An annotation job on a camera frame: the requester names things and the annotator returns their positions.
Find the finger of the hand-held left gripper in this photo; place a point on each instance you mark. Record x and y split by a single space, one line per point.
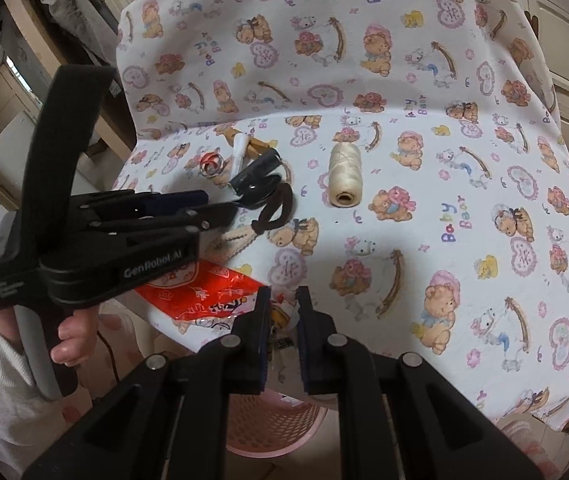
199 217
164 201

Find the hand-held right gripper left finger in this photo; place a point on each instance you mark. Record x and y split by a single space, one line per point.
263 340

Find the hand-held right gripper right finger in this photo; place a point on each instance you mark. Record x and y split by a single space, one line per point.
303 350

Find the small white printed wrapper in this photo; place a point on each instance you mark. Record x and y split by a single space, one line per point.
283 355

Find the white plastic tube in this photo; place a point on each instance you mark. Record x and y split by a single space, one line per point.
240 152

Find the pink plastic basket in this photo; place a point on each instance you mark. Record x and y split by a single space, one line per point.
274 425

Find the wooden clothespin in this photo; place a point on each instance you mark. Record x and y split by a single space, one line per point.
260 146

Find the person's left hand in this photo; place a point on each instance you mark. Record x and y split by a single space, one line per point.
77 340

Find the beige lace strip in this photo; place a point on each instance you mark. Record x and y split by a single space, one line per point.
234 245

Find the red snack packet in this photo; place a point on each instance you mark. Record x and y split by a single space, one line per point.
189 290

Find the dark brown hair band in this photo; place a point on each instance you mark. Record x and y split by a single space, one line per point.
277 210

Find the bear printed blanket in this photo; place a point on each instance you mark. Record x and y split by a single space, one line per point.
414 260

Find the cream thread spool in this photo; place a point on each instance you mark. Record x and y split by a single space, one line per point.
342 175

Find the wooden shelf unit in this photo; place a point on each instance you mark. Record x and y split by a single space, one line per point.
19 60

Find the pink floral cloth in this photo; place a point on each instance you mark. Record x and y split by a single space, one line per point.
529 435

